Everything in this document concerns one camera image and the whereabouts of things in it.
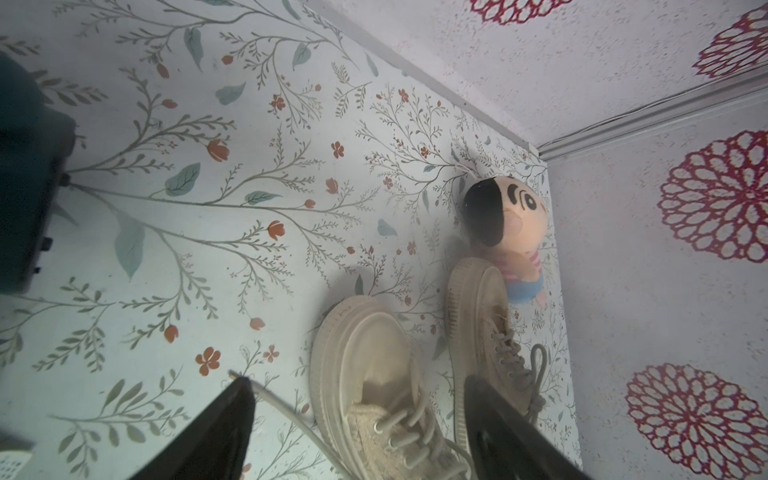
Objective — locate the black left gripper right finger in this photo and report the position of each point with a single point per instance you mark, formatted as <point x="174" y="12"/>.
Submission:
<point x="504" y="445"/>

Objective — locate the teal handheld device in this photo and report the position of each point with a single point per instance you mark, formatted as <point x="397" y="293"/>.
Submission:
<point x="36" y="141"/>

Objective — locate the beige lace sneaker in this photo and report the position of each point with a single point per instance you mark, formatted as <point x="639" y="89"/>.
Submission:
<point x="374" y="418"/>
<point x="482" y="343"/>

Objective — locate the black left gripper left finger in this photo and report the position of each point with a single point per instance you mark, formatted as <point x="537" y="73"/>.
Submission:
<point x="214" y="445"/>

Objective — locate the doll plush striped shirt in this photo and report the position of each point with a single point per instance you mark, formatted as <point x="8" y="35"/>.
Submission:
<point x="507" y="223"/>

